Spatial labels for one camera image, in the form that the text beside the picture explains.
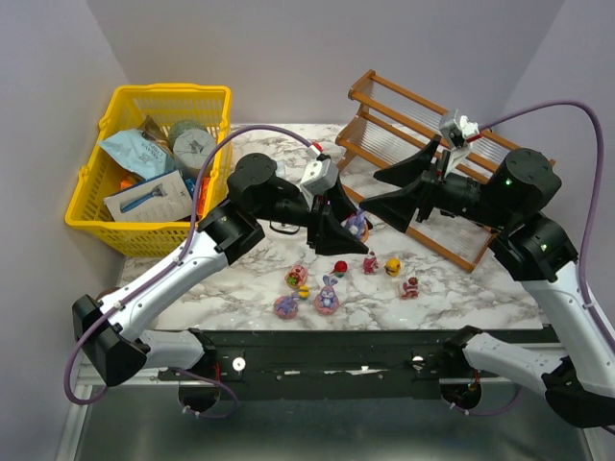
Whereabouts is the purple bunny orange cup toy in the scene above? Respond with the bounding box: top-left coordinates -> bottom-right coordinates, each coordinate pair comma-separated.
342,208 -> 370,243

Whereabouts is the pink figure toy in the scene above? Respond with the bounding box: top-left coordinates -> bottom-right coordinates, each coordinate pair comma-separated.
362,251 -> 379,275

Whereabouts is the purple bunny pink base toy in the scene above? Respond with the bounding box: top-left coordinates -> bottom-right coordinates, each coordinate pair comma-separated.
314,275 -> 339,315

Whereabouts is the purple bunny pink donut toy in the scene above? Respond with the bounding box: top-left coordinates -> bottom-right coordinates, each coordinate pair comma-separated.
273,293 -> 299,320

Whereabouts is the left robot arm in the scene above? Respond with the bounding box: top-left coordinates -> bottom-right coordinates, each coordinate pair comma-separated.
72,154 -> 368,387

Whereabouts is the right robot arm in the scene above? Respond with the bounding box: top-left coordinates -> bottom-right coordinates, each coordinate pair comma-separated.
360,139 -> 614,428

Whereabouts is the wooden tiered shelf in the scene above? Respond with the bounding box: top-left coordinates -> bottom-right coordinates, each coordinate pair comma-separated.
331,69 -> 556,275

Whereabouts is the red cap toy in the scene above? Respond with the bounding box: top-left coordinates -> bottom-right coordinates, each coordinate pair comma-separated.
330,260 -> 348,279

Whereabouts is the yellow duck toy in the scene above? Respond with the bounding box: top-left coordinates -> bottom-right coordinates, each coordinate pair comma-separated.
384,257 -> 401,278

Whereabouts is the small yellow blue toy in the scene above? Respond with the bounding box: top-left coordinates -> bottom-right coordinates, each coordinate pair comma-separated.
298,285 -> 310,300

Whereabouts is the orange box in basket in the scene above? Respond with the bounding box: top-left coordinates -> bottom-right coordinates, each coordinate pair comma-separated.
197,176 -> 210,219

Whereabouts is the red white figure toy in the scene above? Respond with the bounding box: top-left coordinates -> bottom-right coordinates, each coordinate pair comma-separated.
401,277 -> 419,300

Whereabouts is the grey roll in basket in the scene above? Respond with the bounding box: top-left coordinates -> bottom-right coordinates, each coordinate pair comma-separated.
172,128 -> 216,180

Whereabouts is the razor package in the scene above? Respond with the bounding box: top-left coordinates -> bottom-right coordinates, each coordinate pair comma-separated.
104,170 -> 192,223

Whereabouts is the yellow plastic basket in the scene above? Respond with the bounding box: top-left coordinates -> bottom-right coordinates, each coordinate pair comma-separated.
64,83 -> 233,257

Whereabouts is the green round container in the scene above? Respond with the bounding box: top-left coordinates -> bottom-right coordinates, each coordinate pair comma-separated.
168,119 -> 206,147

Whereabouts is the blue pouch package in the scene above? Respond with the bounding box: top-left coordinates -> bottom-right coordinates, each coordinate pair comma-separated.
98,129 -> 175,180

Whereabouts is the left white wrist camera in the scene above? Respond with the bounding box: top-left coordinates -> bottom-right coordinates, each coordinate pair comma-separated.
300,143 -> 338,203

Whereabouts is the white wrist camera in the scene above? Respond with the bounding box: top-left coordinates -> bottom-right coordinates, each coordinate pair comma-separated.
439,109 -> 481,174
300,143 -> 338,203

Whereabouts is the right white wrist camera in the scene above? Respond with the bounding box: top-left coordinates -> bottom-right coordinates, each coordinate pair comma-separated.
439,109 -> 481,174

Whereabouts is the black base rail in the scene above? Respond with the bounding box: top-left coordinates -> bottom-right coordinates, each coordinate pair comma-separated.
143,328 -> 561,402

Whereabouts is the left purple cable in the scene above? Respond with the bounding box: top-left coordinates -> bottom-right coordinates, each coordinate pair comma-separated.
63,123 -> 323,420

